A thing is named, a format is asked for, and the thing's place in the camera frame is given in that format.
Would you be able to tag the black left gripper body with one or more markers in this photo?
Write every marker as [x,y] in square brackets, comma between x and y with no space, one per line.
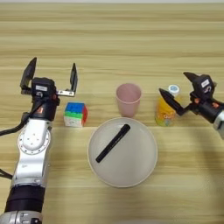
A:
[45,108]

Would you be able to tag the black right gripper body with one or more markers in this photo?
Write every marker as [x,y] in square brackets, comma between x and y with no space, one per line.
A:
[207,108]

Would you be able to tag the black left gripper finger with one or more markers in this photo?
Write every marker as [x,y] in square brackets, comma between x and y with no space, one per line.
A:
[74,78]
[28,74]

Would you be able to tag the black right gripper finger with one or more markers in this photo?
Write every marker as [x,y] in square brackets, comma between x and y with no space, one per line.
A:
[191,76]
[172,101]

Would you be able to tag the orange juice bottle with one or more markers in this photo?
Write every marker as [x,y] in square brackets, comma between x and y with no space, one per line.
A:
[163,115]

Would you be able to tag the multicolour puzzle cube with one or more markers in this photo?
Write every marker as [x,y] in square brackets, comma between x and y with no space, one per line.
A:
[75,112]

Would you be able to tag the pink plastic cup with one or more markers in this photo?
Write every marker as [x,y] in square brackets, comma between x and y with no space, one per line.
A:
[128,102]

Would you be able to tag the black marker pen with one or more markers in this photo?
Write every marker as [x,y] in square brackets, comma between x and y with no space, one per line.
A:
[113,143]

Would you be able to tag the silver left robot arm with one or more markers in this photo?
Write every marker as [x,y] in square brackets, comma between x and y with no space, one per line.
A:
[32,157]

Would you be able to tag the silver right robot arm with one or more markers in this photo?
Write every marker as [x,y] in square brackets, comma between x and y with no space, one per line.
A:
[220,121]

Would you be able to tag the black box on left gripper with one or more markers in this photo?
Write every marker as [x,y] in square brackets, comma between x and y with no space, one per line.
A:
[43,86]

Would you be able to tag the round beige plate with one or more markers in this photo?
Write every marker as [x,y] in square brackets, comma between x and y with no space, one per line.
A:
[131,163]

